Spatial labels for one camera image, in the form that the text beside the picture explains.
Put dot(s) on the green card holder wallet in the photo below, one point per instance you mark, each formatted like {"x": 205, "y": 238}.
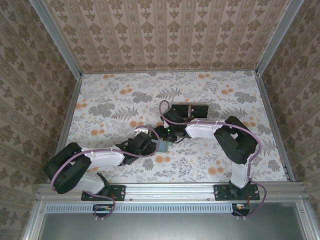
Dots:
{"x": 163, "y": 148}

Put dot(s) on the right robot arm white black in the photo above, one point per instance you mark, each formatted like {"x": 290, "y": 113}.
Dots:
{"x": 200, "y": 130}

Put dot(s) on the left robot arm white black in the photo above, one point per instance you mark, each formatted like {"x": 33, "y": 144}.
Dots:
{"x": 105, "y": 157}

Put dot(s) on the black credit card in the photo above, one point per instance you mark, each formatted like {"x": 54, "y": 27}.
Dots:
{"x": 200, "y": 114}
{"x": 182, "y": 107}
{"x": 200, "y": 108}
{"x": 185, "y": 114}

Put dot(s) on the floral patterned table cover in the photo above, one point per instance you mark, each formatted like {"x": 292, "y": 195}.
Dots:
{"x": 112, "y": 87}

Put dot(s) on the black connector box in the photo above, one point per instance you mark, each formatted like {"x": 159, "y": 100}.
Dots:
{"x": 241, "y": 209}
{"x": 102, "y": 209}

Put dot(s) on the grey metal sheet panel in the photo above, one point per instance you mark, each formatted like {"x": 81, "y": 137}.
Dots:
{"x": 162, "y": 227}

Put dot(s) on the aluminium mounting rail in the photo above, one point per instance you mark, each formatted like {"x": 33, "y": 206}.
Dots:
{"x": 162, "y": 191}

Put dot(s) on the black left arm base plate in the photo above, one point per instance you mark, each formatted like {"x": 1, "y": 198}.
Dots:
{"x": 120, "y": 192}

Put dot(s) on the aluminium table side rail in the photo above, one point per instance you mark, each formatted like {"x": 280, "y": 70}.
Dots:
{"x": 266, "y": 100}
{"x": 73, "y": 100}

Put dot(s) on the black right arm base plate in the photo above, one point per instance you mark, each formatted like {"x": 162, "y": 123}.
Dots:
{"x": 221, "y": 193}

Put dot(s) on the aluminium panel frame bar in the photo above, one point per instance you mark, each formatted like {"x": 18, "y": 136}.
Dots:
{"x": 306, "y": 225}
{"x": 33, "y": 230}

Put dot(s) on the aluminium frame post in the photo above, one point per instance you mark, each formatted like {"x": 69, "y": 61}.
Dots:
{"x": 277, "y": 37}
{"x": 58, "y": 37}

